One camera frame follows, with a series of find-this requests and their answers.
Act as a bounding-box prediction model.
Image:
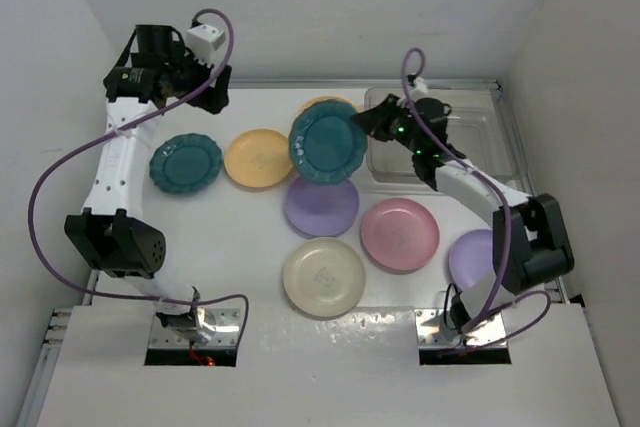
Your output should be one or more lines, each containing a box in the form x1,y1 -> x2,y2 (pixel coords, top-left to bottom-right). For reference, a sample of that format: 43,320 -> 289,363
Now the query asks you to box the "clear plastic bin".
367,89 -> 526,184

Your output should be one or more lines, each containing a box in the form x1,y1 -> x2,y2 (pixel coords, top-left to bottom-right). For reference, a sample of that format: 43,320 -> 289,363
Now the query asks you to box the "yellow plate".
296,96 -> 362,117
224,129 -> 293,189

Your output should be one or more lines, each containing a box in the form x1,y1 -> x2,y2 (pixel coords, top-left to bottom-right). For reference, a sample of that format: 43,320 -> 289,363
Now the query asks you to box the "teal ornate plate front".
288,114 -> 368,185

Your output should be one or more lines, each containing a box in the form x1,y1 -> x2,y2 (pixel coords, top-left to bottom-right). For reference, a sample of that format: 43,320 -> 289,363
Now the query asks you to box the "teal ornate plate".
288,114 -> 368,185
149,133 -> 223,196

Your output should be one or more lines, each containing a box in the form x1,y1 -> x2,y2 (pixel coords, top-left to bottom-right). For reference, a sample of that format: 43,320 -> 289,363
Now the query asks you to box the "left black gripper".
161,41 -> 229,115

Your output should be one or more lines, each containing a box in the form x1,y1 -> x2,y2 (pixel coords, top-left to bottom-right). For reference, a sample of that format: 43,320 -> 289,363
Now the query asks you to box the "yellow plate left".
224,129 -> 293,189

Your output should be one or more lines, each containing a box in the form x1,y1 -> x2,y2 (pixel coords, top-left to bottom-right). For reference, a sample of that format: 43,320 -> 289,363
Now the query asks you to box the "metal base plate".
414,308 -> 506,350
148,307 -> 240,350

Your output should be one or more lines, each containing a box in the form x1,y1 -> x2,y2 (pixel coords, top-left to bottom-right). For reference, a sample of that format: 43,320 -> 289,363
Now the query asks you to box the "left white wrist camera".
184,24 -> 226,65

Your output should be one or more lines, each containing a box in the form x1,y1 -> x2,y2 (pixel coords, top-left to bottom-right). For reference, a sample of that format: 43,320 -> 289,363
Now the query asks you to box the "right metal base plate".
414,308 -> 506,350

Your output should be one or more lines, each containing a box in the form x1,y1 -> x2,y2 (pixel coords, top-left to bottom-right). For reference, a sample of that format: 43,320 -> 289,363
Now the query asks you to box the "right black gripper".
353,93 -> 424,154

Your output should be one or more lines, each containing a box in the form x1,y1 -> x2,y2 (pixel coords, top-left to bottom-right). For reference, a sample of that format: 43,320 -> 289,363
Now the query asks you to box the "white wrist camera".
407,75 -> 429,96
184,24 -> 226,65

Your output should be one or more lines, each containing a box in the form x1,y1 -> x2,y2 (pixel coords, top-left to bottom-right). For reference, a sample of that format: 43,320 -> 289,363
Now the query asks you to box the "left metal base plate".
148,307 -> 240,350

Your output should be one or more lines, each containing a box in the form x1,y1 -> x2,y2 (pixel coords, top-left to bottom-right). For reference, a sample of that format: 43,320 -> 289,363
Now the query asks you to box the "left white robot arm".
64,22 -> 231,345

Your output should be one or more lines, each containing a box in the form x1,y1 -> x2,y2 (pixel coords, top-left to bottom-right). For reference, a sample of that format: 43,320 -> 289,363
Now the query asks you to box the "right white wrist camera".
407,75 -> 429,96

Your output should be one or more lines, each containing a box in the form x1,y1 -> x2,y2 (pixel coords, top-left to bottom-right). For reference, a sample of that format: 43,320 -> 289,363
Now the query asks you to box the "purple plate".
447,229 -> 493,291
284,177 -> 360,237

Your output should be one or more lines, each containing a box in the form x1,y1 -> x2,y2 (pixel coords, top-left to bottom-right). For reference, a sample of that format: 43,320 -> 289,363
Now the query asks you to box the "cream plate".
282,237 -> 366,319

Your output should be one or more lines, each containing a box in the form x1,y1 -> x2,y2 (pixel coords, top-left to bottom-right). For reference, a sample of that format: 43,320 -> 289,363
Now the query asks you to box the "purple plate right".
447,229 -> 493,291

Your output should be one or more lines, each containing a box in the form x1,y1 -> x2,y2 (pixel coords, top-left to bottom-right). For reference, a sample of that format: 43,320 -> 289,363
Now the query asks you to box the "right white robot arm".
351,95 -> 575,337

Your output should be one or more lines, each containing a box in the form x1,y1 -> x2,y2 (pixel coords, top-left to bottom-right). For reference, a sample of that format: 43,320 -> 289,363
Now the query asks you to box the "teal ornate plate back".
149,133 -> 223,196

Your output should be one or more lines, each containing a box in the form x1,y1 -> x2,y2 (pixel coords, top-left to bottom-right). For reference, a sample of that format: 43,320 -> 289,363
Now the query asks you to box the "yellow plate back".
296,96 -> 362,117

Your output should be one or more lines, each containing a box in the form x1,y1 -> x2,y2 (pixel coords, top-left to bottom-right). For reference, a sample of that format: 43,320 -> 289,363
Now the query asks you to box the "purple plate centre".
284,177 -> 360,237

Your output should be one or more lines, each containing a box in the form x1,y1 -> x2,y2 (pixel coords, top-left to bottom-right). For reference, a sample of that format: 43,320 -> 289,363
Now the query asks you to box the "pink plate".
360,197 -> 440,273

